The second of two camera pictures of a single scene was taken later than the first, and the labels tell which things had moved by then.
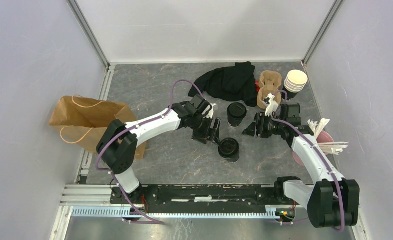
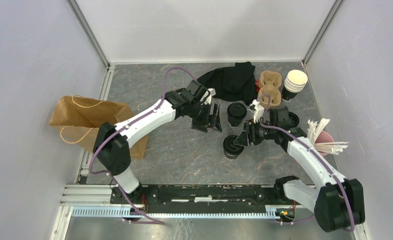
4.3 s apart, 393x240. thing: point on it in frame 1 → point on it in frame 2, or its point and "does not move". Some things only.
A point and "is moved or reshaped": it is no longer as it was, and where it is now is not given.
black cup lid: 236,110 does not move
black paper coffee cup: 234,122 does not move
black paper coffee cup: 233,159 is moved or reshaped
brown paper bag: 83,121 does not move
